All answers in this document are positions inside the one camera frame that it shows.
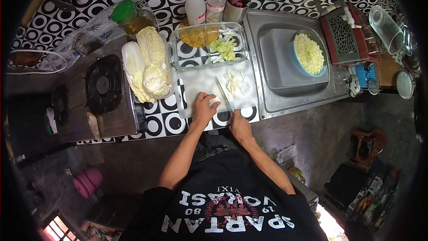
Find person's left hand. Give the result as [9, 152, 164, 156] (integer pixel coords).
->
[192, 92, 221, 128]

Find person's right hand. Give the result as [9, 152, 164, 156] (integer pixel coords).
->
[229, 109, 255, 144]

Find person's right fingers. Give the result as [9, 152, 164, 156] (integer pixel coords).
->
[229, 109, 243, 128]

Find person's left fingers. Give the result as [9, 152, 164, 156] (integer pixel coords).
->
[197, 92, 221, 108]

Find blue handled kitchen knife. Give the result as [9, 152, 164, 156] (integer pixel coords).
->
[215, 76, 235, 114]

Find translucent white cutting board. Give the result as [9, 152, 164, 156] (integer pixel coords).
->
[172, 59, 260, 120]

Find pile of cut cabbage strips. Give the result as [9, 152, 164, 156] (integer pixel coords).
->
[223, 70, 250, 100]

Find stainless steel sink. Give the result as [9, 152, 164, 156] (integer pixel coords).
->
[242, 9, 352, 120]

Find rectangular glass baking dish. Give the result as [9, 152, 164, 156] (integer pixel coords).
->
[169, 22, 249, 71]

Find green cabbage leaf scraps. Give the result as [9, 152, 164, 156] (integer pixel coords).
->
[209, 36, 239, 63]

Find pile of yellow slices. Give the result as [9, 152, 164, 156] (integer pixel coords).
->
[179, 19, 221, 48]

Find crumpled plastic bag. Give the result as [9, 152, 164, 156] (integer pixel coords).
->
[273, 144, 298, 165]

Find napa cabbage half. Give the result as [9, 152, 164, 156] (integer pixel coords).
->
[121, 41, 158, 104]
[136, 26, 172, 100]

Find person's body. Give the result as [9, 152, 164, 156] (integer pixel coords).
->
[119, 133, 330, 241]

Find grey plastic basin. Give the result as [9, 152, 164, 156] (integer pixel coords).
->
[259, 28, 330, 89]

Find blue bowl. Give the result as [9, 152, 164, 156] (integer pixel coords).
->
[289, 29, 328, 78]

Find white plastic bottle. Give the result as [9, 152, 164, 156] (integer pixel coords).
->
[185, 0, 207, 26]

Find clear bottle with blue cap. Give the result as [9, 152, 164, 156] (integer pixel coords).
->
[206, 0, 227, 23]

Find heap of chopped cabbage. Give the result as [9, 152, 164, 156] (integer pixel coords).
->
[294, 32, 325, 75]

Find black gas stove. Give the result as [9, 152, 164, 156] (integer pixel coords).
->
[50, 36, 140, 143]

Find oil jug with green lid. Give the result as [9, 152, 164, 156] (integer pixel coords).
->
[111, 0, 158, 36]

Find wooden spatula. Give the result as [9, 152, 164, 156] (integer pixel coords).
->
[86, 112, 101, 142]

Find grey rag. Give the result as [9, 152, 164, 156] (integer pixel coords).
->
[346, 75, 362, 98]

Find black box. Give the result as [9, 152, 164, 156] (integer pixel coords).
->
[324, 162, 369, 209]

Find brown plastic stool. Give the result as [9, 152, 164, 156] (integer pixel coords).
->
[347, 129, 387, 165]

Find red rack with lattice cover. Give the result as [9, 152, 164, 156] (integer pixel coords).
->
[319, 3, 382, 65]

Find blue slatted holder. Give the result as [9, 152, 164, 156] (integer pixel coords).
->
[354, 63, 377, 89]

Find drinking glass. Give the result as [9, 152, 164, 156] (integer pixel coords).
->
[72, 32, 88, 55]

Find pink plastic bucket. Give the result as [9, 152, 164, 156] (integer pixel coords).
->
[72, 167, 104, 199]

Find white pipe faucet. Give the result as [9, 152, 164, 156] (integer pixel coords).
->
[314, 0, 356, 29]

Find round metal lid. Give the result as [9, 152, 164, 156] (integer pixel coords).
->
[396, 69, 416, 100]

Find large clear glass jar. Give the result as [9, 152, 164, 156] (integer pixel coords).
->
[368, 5, 406, 55]

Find white cable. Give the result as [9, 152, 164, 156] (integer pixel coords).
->
[6, 49, 68, 75]

